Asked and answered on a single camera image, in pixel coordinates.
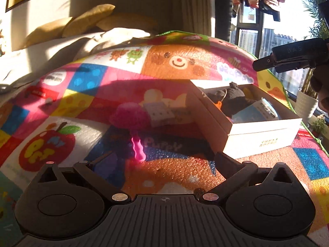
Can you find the yellow pillow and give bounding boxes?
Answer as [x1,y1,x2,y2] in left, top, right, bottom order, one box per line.
[96,13,158,31]
[24,17,75,48]
[62,4,116,38]

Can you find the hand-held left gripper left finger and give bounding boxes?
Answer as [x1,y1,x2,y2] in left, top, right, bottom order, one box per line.
[28,151,130,205]

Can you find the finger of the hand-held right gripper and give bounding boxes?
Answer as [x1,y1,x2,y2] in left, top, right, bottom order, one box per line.
[253,53,277,72]

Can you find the small potted plant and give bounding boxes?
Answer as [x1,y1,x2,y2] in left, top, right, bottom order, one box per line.
[310,114,327,137]

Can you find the palm plant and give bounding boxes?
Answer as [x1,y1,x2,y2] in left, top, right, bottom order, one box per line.
[295,0,329,40]

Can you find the person's right hand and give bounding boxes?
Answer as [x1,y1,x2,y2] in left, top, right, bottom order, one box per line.
[310,65,329,112]

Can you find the blue and white packet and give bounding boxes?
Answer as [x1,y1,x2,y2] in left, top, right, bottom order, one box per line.
[233,98,280,124]

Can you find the black plush toy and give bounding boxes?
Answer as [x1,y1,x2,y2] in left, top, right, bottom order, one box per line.
[207,82,248,116]

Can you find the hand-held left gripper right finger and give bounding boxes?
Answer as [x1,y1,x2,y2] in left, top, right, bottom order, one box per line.
[199,152,299,204]

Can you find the white plant pot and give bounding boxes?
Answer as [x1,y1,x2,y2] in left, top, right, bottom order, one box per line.
[295,89,319,124]

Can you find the white blanket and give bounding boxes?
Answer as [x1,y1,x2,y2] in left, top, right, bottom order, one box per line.
[0,28,152,88]

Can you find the dark curtain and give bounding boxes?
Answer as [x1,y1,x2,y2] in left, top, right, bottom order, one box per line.
[214,0,235,42]

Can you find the colourful cartoon play mat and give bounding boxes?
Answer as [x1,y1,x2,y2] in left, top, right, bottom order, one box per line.
[0,30,329,247]

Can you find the beige curtain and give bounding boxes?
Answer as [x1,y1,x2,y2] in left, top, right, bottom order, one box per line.
[172,0,216,35]

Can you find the white cardboard box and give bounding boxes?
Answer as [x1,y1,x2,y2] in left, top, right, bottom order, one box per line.
[190,80,303,159]

